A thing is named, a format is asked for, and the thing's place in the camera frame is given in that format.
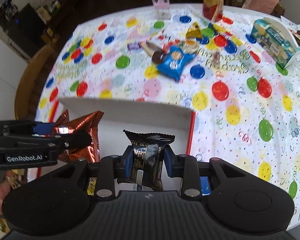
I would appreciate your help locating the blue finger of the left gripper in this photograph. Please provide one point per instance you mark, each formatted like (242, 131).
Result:
(43, 127)

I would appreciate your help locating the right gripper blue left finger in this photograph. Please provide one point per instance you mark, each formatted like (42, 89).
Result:
(126, 162)

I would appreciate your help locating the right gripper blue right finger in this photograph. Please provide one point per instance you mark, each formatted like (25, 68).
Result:
(169, 158)

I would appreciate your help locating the black snack packet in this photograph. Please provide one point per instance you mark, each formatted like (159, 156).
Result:
(147, 159)

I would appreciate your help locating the copper foil snack bag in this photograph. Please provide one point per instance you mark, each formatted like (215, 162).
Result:
(83, 135)

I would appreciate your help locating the blue cookie packet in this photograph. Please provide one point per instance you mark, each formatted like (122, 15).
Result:
(174, 63)

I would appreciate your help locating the chocolate ice cream bar snack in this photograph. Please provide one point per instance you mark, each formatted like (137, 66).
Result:
(157, 54)

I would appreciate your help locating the small red candy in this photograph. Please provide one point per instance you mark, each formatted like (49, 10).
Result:
(216, 58)

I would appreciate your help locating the purple candy packet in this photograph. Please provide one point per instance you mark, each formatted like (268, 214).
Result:
(133, 46)

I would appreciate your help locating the yellow triangular snack packet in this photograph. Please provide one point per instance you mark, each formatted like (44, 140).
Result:
(194, 31)

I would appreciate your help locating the person's left hand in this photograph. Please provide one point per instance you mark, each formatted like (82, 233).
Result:
(5, 187)

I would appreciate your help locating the wooden chair left side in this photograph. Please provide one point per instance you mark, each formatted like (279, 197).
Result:
(32, 83)

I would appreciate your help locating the red white cardboard box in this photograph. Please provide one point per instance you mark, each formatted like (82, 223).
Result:
(138, 117)

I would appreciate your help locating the balloon birthday tablecloth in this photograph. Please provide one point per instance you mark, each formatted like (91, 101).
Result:
(246, 110)

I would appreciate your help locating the dark wooden sideboard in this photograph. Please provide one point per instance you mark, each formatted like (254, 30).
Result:
(29, 33)

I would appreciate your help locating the teal tissue pack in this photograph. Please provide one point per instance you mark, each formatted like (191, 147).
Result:
(273, 43)

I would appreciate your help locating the orange juice bottle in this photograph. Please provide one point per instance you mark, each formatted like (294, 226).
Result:
(213, 10)

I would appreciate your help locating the pink cloth on chair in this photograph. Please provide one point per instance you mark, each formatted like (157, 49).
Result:
(264, 6)

